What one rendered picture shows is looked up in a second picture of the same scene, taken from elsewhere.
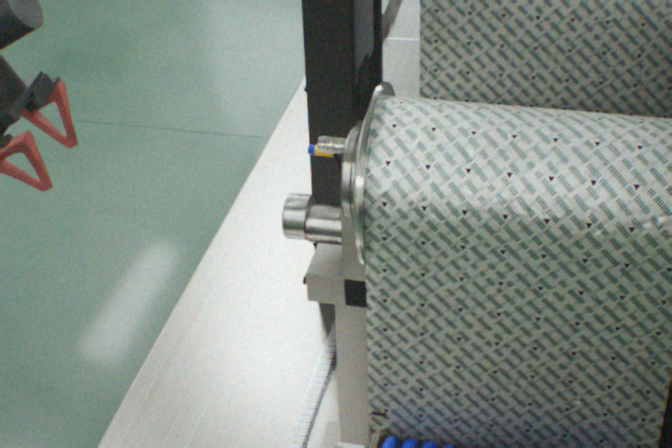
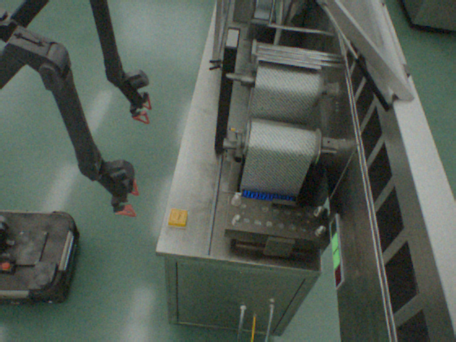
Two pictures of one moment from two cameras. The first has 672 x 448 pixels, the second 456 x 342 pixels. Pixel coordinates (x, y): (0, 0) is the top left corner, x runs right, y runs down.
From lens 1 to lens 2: 0.64 m
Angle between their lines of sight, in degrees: 22
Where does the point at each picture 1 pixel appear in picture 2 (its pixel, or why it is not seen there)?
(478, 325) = (267, 170)
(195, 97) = (135, 54)
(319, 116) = (221, 110)
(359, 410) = (233, 181)
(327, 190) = (220, 125)
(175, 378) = (184, 171)
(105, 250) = (116, 110)
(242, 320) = (197, 155)
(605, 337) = (292, 173)
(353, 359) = (234, 172)
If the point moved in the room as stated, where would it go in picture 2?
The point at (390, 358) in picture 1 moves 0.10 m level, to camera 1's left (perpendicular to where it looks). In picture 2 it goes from (247, 175) to (221, 177)
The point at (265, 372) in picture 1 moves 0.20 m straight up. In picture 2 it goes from (205, 169) to (208, 138)
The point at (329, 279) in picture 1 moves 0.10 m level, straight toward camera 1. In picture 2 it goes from (232, 156) to (236, 176)
